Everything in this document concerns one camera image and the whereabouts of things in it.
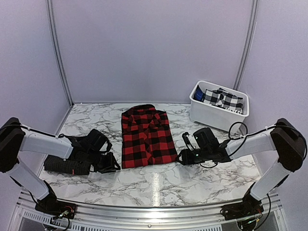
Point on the aluminium front frame rail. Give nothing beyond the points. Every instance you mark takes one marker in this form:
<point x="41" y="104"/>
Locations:
<point x="92" y="217"/>

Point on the left wall corner profile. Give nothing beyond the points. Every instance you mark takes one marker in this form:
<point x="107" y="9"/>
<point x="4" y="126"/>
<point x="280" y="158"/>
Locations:
<point x="57" y="52"/>

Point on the right wall corner profile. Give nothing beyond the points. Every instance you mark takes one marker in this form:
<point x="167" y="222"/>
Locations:
<point x="248" y="43"/>

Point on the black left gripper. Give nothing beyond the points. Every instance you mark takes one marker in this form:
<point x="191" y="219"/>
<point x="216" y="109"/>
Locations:
<point x="109" y="167"/>

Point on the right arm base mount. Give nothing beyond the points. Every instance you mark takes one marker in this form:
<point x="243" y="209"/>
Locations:
<point x="247" y="216"/>

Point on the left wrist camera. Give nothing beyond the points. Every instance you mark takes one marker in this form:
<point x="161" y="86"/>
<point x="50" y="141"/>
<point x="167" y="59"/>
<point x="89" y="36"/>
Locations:
<point x="96" y="140"/>

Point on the red black plaid shirt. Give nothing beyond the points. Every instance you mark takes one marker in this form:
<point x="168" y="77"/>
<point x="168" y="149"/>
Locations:
<point x="146" y="137"/>

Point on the black pinstripe folded shirt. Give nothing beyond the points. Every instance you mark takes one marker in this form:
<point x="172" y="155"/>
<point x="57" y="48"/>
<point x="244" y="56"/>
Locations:
<point x="56" y="164"/>

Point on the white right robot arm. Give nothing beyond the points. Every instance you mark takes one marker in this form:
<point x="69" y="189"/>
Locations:
<point x="279" y="150"/>

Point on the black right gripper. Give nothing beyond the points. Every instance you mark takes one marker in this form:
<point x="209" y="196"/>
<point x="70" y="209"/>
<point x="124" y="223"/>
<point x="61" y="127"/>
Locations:
<point x="186" y="158"/>

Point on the wall corner profile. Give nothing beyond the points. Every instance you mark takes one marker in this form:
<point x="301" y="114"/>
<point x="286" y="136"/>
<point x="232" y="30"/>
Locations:
<point x="248" y="43"/>
<point x="57" y="52"/>

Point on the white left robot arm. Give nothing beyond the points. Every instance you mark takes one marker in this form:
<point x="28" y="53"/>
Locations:
<point x="19" y="144"/>

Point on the blue folded garment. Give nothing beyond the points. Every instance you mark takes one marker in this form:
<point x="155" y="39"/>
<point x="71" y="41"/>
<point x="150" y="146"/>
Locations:
<point x="199" y="95"/>

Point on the black white plaid shirt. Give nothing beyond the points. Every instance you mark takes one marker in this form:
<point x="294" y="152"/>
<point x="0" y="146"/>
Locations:
<point x="225" y="100"/>

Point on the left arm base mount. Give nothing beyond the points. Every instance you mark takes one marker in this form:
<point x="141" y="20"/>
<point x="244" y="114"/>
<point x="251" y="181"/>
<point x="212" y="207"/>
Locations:
<point x="58" y="209"/>

